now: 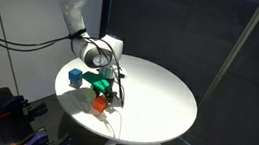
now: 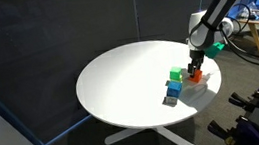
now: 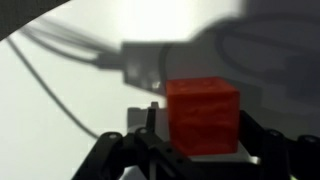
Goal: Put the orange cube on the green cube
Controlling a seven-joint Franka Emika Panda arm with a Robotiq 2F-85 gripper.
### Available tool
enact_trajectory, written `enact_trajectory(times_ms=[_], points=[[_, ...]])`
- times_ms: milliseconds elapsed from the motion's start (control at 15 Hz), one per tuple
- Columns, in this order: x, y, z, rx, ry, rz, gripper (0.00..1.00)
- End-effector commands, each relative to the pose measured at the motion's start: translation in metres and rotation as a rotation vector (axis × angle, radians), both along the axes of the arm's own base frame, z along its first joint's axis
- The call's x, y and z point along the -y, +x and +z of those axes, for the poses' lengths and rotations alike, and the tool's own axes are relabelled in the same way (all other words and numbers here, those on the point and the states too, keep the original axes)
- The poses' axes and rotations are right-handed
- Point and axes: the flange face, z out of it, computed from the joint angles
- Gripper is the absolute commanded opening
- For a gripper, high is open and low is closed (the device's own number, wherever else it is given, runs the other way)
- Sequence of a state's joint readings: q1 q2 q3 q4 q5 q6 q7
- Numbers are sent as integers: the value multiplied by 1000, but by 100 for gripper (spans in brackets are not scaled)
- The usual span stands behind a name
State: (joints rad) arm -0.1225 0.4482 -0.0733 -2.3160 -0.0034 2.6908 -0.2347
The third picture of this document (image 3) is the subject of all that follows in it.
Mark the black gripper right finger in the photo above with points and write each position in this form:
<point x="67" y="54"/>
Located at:
<point x="286" y="156"/>

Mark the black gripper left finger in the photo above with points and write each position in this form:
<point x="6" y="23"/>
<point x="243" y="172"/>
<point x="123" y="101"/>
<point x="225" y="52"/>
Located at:
<point x="133" y="153"/>

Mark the orange cube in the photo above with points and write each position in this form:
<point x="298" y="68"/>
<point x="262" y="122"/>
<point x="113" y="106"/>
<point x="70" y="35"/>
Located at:
<point x="203" y="116"/>

